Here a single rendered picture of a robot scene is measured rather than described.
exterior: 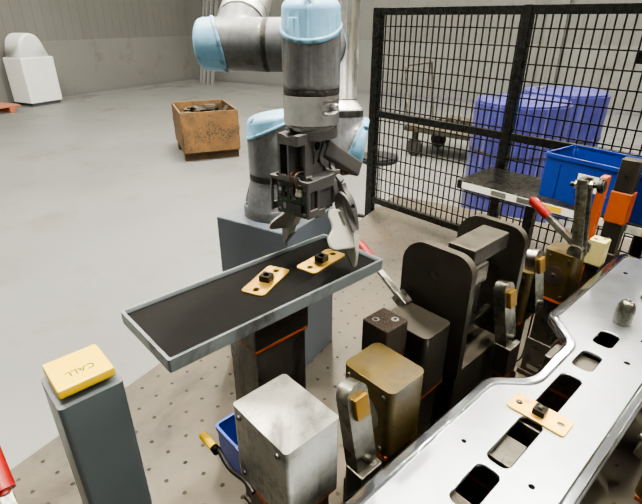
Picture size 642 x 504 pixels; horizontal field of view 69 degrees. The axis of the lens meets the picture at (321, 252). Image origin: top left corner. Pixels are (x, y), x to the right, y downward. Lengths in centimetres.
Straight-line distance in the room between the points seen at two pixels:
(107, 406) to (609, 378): 73
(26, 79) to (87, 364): 1026
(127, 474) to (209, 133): 523
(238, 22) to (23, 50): 1014
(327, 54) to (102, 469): 57
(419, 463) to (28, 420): 198
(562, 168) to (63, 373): 134
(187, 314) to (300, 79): 33
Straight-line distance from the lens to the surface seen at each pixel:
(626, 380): 91
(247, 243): 108
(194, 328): 62
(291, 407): 57
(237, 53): 74
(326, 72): 63
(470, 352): 92
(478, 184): 162
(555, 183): 155
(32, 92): 1083
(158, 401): 123
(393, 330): 71
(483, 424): 74
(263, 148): 103
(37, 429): 237
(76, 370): 60
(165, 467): 109
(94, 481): 67
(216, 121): 575
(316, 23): 62
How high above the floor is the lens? 151
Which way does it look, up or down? 26 degrees down
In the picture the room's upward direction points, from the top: straight up
